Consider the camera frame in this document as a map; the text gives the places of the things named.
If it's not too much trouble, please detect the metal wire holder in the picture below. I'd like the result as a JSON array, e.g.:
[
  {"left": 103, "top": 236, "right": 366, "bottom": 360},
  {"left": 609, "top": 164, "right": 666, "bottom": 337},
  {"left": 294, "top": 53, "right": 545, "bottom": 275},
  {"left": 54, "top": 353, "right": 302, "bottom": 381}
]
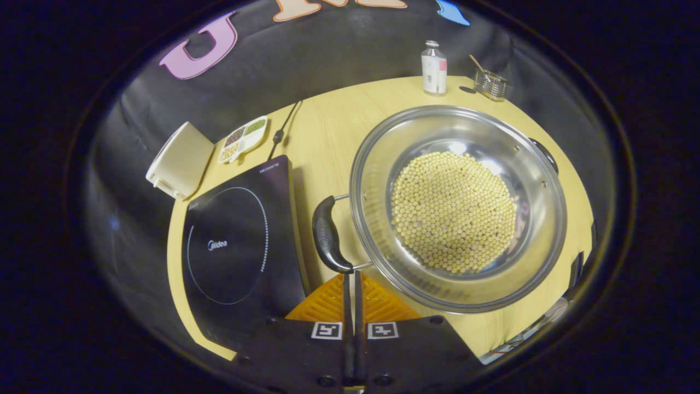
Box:
[{"left": 474, "top": 69, "right": 508, "bottom": 102}]

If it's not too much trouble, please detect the clear bottle with white label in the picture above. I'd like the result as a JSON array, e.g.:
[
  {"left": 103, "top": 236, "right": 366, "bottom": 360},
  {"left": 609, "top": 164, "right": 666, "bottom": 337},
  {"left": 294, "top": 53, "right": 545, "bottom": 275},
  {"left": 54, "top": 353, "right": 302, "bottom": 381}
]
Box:
[{"left": 421, "top": 40, "right": 448, "bottom": 96}]

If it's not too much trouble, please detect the white divided bean tray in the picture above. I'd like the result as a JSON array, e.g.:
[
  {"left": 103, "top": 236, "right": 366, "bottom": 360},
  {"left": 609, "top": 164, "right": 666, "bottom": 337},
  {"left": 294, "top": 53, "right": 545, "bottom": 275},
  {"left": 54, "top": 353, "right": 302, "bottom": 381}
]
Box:
[{"left": 218, "top": 115, "right": 269, "bottom": 165}]

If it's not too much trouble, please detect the black backdrop cloth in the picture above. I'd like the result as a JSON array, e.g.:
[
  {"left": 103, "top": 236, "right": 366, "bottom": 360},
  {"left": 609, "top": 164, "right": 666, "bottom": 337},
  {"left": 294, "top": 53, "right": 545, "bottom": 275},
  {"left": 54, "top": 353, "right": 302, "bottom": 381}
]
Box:
[{"left": 85, "top": 0, "right": 616, "bottom": 351}]

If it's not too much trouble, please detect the white toaster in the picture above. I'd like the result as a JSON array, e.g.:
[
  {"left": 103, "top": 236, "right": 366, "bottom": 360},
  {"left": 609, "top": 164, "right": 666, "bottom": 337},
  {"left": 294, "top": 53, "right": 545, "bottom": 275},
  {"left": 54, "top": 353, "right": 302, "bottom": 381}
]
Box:
[{"left": 145, "top": 121, "right": 215, "bottom": 200}]

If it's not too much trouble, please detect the pile of yellow soybeans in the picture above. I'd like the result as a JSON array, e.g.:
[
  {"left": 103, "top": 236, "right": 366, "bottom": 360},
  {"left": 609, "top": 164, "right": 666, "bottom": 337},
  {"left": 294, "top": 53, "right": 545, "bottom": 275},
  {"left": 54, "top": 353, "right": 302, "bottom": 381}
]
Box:
[{"left": 390, "top": 152, "right": 517, "bottom": 274}]

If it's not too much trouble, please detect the black induction cooktop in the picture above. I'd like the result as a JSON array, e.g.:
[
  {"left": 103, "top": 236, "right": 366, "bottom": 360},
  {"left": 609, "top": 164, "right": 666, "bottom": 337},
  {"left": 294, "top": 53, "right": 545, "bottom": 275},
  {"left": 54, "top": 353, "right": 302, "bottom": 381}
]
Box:
[{"left": 180, "top": 155, "right": 311, "bottom": 354}]

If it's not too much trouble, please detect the stainless steel pot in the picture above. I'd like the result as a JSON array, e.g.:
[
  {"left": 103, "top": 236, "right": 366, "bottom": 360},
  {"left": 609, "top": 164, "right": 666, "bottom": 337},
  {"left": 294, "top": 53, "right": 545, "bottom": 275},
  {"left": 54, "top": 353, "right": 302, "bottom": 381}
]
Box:
[{"left": 312, "top": 105, "right": 568, "bottom": 314}]

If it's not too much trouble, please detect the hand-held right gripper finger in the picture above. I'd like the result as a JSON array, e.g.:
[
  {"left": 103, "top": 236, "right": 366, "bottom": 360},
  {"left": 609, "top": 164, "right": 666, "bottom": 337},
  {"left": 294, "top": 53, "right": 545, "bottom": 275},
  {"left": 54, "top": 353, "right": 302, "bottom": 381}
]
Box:
[
  {"left": 354, "top": 271, "right": 482, "bottom": 392},
  {"left": 235, "top": 273, "right": 355, "bottom": 392}
]

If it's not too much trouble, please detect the black power cable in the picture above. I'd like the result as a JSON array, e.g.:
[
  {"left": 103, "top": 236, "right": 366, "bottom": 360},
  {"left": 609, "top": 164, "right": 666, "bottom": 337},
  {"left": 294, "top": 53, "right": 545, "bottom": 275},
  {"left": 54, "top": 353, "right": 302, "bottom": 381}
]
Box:
[{"left": 267, "top": 100, "right": 302, "bottom": 160}]

